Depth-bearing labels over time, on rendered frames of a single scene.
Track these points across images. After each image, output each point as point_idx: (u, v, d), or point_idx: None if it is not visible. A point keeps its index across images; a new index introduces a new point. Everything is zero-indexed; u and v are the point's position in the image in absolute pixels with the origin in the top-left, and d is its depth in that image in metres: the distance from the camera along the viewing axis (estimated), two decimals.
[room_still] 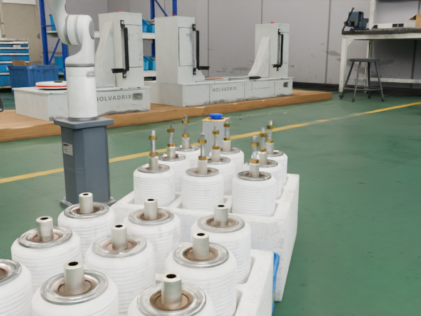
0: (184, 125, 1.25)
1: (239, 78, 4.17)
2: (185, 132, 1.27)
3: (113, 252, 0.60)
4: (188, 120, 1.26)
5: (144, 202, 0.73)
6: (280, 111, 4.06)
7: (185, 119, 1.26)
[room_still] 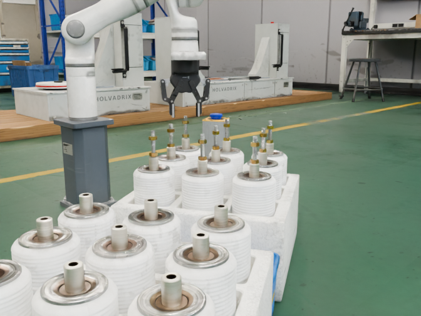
0: (187, 125, 1.26)
1: (239, 78, 4.17)
2: (184, 133, 1.26)
3: (113, 253, 0.60)
4: (183, 120, 1.26)
5: (144, 202, 0.73)
6: (280, 111, 4.06)
7: (184, 120, 1.25)
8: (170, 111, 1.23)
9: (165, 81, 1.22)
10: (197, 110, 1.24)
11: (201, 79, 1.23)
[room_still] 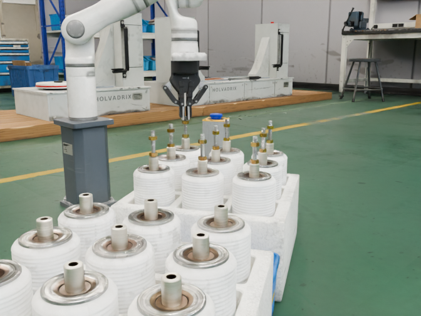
0: (185, 125, 1.26)
1: (239, 78, 4.17)
2: (187, 133, 1.26)
3: (113, 253, 0.60)
4: (183, 121, 1.25)
5: (144, 202, 0.73)
6: (280, 111, 4.06)
7: (187, 120, 1.26)
8: (180, 113, 1.24)
9: (166, 86, 1.22)
10: (187, 113, 1.24)
11: (200, 82, 1.24)
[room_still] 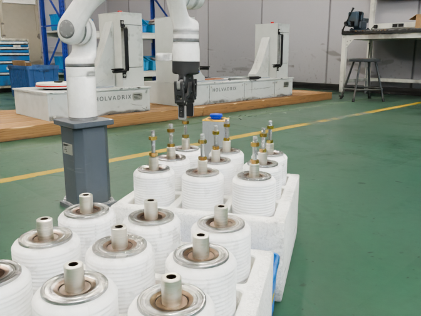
0: (185, 125, 1.26)
1: (239, 78, 4.17)
2: (187, 133, 1.26)
3: (113, 253, 0.60)
4: (183, 121, 1.25)
5: (144, 202, 0.73)
6: (280, 111, 4.06)
7: (187, 120, 1.25)
8: (188, 109, 1.30)
9: None
10: (178, 111, 1.23)
11: (179, 81, 1.20)
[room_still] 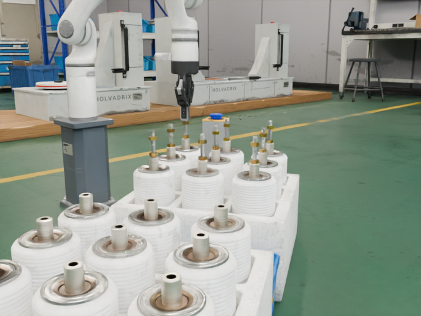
0: (184, 126, 1.26)
1: (239, 78, 4.17)
2: (186, 133, 1.27)
3: (113, 253, 0.60)
4: (188, 121, 1.26)
5: (144, 202, 0.73)
6: (280, 111, 4.06)
7: None
8: None
9: None
10: (180, 113, 1.25)
11: (178, 84, 1.19)
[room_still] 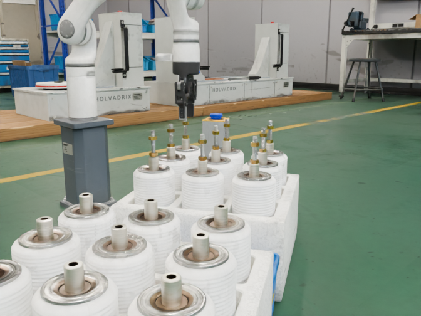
0: (187, 126, 1.26)
1: (239, 78, 4.17)
2: (183, 134, 1.26)
3: (113, 253, 0.60)
4: (184, 121, 1.26)
5: (144, 202, 0.73)
6: (280, 111, 4.06)
7: (184, 121, 1.25)
8: (188, 110, 1.30)
9: None
10: (179, 112, 1.23)
11: (180, 81, 1.20)
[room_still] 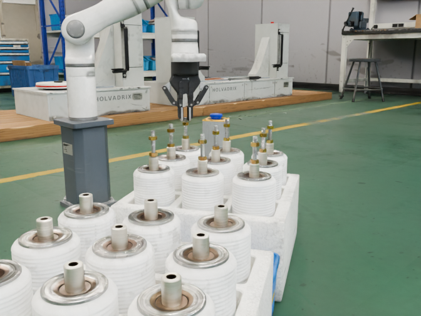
0: (185, 126, 1.26)
1: (239, 78, 4.17)
2: (186, 135, 1.26)
3: (113, 253, 0.60)
4: (183, 122, 1.25)
5: (144, 202, 0.73)
6: (280, 111, 4.06)
7: (186, 121, 1.25)
8: (178, 115, 1.24)
9: (166, 86, 1.22)
10: (188, 113, 1.24)
11: (200, 83, 1.24)
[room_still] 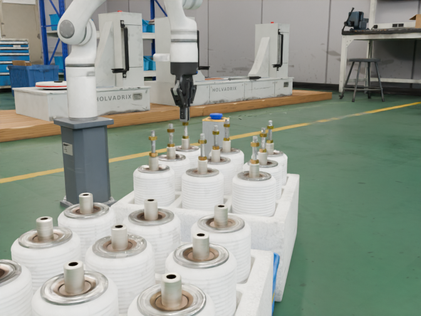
0: (185, 126, 1.26)
1: (239, 78, 4.17)
2: (186, 135, 1.26)
3: (113, 253, 0.60)
4: (182, 122, 1.25)
5: (144, 202, 0.73)
6: (280, 111, 4.06)
7: (186, 121, 1.25)
8: None
9: None
10: (180, 113, 1.25)
11: (176, 84, 1.19)
